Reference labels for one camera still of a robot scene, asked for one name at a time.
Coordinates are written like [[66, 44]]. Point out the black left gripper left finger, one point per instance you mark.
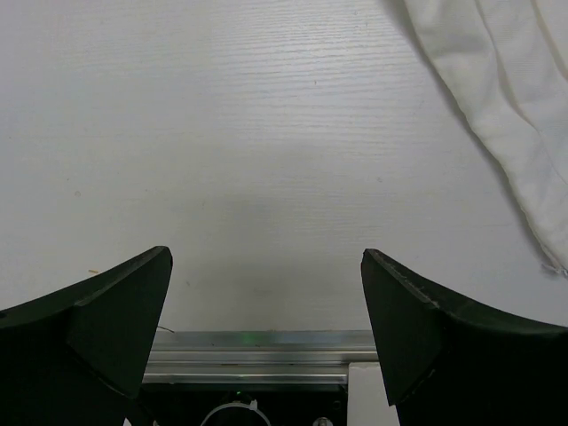
[[77, 356]]

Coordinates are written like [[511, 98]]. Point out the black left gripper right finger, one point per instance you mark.
[[447, 359]]

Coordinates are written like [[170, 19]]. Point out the white fabric skirt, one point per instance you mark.
[[505, 65]]

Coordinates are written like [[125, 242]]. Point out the aluminium table edge rail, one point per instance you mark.
[[269, 357]]

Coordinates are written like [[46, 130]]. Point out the white cable tie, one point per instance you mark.
[[236, 413]]

